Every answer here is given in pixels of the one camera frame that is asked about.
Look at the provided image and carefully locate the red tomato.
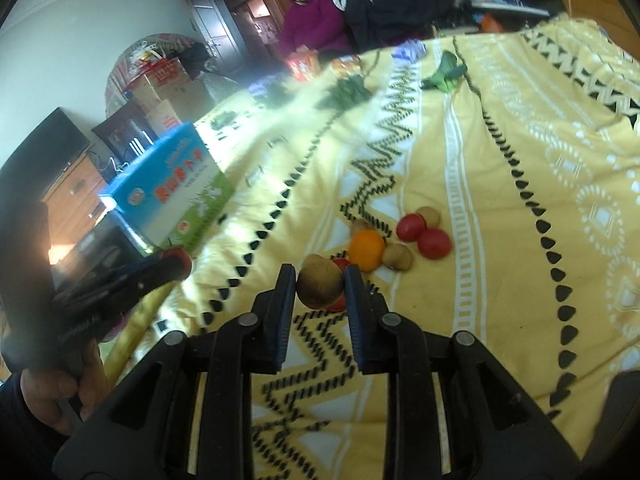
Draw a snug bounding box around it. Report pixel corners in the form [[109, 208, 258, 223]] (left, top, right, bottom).
[[417, 228, 453, 260], [330, 257, 351, 313], [396, 213, 427, 242]]

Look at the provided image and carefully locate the grey plastic bag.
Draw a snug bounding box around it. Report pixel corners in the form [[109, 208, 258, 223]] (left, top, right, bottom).
[[200, 72, 241, 106]]

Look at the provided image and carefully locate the dark wooden door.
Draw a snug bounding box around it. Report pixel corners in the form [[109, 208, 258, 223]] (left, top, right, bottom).
[[165, 0, 251, 68]]

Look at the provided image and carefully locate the person's left hand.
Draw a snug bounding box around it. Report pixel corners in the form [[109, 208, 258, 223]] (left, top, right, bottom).
[[20, 340, 108, 436]]

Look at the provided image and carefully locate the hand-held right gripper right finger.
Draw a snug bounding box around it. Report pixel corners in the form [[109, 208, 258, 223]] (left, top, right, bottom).
[[342, 265, 583, 480]]

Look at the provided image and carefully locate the wooden dresser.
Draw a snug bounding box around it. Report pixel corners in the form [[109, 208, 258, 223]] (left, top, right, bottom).
[[42, 152, 113, 261]]

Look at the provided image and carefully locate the blue cardboard box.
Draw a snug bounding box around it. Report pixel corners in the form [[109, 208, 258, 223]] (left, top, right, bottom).
[[97, 121, 236, 251]]

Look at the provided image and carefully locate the orange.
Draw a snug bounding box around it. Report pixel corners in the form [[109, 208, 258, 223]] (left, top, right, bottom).
[[348, 229, 387, 273]]

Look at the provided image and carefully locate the red topped cardboard box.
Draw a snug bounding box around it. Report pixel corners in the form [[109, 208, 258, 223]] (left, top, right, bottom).
[[125, 57, 193, 106]]

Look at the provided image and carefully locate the person's left forearm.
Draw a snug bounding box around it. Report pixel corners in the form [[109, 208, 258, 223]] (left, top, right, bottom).
[[0, 370, 68, 480]]

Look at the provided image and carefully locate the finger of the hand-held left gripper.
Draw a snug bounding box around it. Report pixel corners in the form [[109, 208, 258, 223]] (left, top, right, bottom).
[[52, 247, 193, 333]]

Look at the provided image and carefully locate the round patterned tabletop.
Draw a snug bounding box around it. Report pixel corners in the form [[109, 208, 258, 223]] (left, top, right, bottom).
[[105, 32, 201, 111]]

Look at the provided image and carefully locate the pile of clothes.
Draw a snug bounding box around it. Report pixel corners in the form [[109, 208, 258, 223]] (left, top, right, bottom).
[[320, 0, 568, 53]]

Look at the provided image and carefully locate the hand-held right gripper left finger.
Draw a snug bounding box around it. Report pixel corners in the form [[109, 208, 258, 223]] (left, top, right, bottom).
[[52, 264, 297, 480]]

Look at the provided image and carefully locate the red snack packet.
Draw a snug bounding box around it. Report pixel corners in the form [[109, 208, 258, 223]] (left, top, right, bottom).
[[286, 51, 319, 83]]

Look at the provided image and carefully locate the black television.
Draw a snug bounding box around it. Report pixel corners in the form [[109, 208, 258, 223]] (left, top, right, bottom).
[[0, 107, 92, 201]]

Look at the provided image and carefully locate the orange snack packet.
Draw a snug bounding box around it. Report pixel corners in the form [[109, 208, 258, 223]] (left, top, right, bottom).
[[330, 54, 362, 78]]

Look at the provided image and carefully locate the dark wooden cabinet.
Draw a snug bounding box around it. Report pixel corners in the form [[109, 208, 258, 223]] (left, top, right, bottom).
[[91, 105, 151, 167]]

